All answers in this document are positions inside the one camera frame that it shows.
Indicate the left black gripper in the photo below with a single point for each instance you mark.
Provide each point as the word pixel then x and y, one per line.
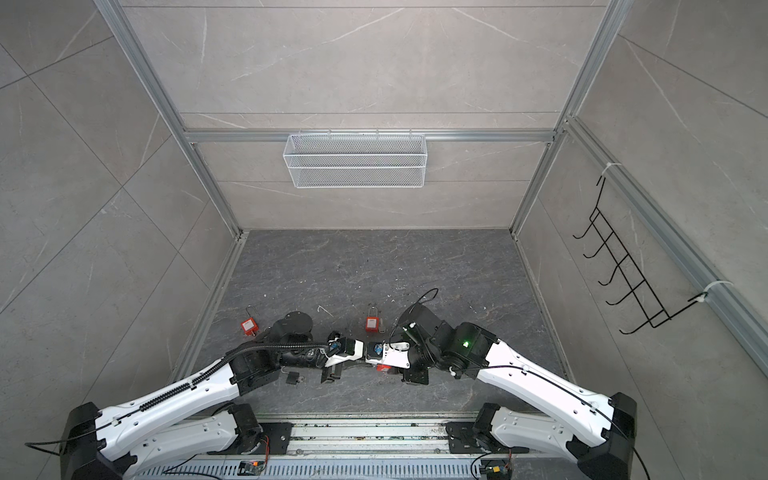
pixel 333 374

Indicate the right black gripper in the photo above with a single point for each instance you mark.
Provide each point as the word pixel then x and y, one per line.
pixel 418 377

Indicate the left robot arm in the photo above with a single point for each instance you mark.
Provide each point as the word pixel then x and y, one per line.
pixel 197 414

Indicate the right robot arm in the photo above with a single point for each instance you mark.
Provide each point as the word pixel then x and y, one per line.
pixel 594 431

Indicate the small black padlock near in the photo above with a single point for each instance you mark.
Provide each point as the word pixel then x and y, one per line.
pixel 294 378

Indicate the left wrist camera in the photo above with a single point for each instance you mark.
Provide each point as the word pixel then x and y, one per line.
pixel 343 349

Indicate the aluminium mounting rail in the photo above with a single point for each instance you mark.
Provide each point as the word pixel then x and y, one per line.
pixel 394 435

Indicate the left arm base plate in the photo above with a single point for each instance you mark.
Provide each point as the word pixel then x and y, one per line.
pixel 273 438

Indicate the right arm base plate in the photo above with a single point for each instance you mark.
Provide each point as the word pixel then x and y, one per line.
pixel 466 438

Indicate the white slotted cable duct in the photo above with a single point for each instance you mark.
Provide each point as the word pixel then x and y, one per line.
pixel 398 468

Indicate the white wire mesh basket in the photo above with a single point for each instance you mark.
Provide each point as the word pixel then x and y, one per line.
pixel 330 161

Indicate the black wire hook rack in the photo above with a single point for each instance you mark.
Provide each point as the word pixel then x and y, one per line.
pixel 628 271

